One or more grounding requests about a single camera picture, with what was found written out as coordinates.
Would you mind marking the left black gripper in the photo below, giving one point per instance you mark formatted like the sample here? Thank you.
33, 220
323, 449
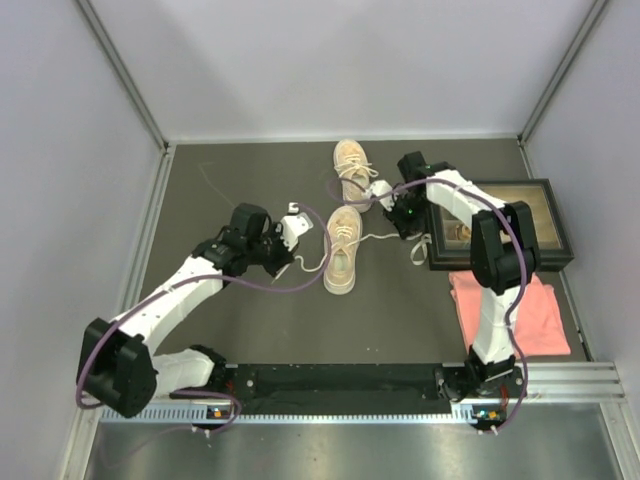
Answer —
285, 256

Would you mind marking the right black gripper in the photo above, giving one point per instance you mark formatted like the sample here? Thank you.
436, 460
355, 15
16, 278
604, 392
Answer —
405, 228

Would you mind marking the white shoelace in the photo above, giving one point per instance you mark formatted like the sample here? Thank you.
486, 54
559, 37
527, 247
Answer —
370, 236

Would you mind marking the beige lace sneaker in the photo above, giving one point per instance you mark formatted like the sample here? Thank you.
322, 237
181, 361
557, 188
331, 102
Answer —
355, 172
345, 231

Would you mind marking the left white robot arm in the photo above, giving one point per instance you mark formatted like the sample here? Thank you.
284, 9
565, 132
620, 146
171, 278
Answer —
119, 364

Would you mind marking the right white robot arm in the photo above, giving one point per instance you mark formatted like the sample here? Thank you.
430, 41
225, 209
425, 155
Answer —
503, 255

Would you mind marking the white ribbon loop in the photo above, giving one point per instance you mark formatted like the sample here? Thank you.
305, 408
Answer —
419, 254

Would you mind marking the pink folded cloth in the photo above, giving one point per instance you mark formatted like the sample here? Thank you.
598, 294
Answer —
539, 328

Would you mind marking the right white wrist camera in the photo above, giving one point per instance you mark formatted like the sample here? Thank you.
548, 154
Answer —
382, 192

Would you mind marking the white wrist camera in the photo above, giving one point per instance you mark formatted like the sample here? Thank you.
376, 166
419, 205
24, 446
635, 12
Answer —
382, 192
295, 224

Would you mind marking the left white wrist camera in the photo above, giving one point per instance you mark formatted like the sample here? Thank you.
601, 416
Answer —
295, 224

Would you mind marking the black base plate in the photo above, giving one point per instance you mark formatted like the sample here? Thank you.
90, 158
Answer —
356, 389

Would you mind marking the grey slotted cable duct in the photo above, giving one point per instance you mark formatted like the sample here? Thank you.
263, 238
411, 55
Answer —
175, 413

